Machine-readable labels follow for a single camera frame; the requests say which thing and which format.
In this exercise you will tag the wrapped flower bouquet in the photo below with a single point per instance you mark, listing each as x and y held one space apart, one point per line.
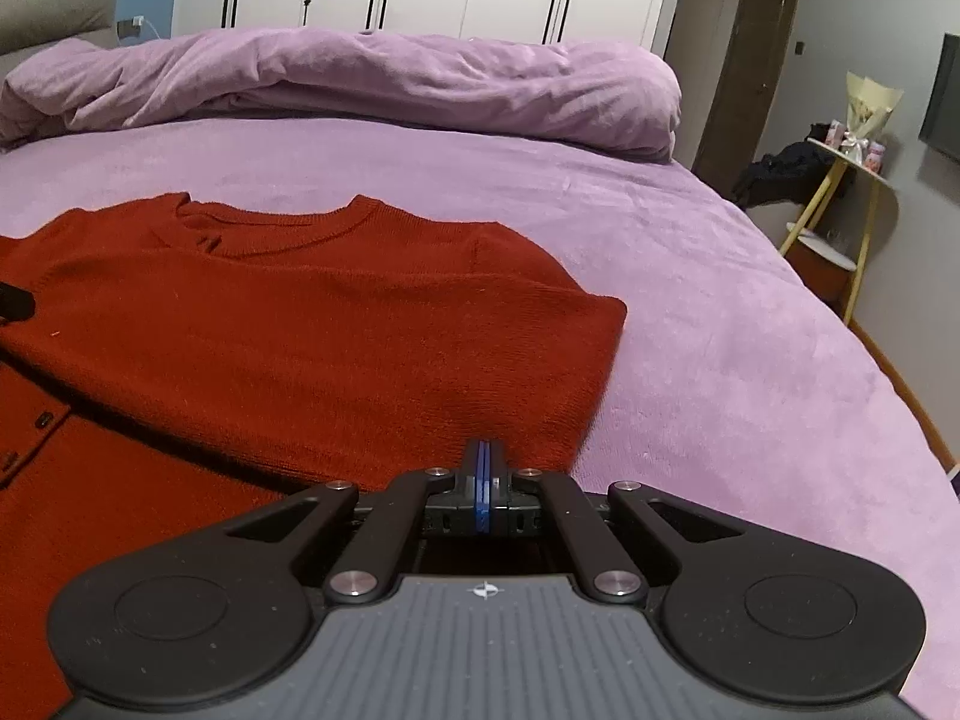
870 109

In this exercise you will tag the white wall charger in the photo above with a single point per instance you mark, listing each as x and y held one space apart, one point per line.
135 25

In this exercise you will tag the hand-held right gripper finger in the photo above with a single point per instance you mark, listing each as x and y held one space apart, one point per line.
489 491
478 491

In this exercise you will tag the purple bed sheet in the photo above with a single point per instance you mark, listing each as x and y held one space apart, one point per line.
712 315

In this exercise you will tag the grey upholstered headboard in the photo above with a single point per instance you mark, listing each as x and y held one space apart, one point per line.
56 15

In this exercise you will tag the wall-mounted television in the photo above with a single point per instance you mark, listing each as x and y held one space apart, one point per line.
943 101

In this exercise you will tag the purple duvet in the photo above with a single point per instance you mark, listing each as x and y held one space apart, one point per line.
390 79

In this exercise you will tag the dark clothes pile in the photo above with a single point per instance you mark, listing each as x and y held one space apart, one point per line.
784 172

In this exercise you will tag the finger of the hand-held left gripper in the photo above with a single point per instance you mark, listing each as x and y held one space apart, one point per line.
15 301

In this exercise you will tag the red knit sweater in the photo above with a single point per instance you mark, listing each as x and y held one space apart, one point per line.
300 330

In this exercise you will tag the yellow-legged side table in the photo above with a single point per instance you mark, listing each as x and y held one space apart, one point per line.
832 172

